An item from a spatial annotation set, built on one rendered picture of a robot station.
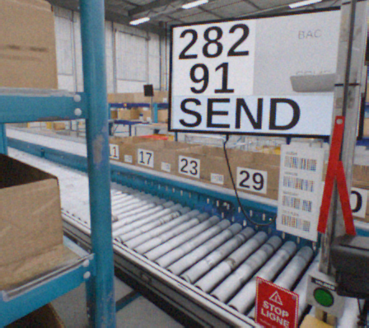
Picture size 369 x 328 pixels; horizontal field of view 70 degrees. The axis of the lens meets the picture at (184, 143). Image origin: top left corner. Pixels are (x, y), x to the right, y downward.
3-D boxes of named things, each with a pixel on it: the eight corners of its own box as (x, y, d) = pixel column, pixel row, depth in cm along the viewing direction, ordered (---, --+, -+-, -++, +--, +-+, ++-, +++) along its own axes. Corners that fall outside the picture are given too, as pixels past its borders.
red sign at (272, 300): (254, 323, 66) (256, 276, 64) (255, 320, 66) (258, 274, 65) (324, 363, 55) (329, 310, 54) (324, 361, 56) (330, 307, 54)
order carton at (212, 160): (174, 176, 165) (174, 150, 163) (202, 168, 187) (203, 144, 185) (227, 189, 139) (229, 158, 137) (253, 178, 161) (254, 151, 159)
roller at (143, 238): (124, 259, 109) (117, 250, 112) (200, 218, 148) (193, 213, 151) (126, 250, 107) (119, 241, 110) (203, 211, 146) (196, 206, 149)
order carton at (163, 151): (134, 166, 190) (134, 143, 188) (164, 160, 212) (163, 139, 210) (174, 176, 165) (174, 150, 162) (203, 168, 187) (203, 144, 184)
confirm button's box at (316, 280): (304, 304, 55) (306, 274, 54) (308, 296, 57) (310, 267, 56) (341, 321, 51) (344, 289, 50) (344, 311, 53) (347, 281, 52)
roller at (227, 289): (208, 292, 80) (221, 306, 78) (275, 231, 119) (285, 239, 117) (203, 302, 82) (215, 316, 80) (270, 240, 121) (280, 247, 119)
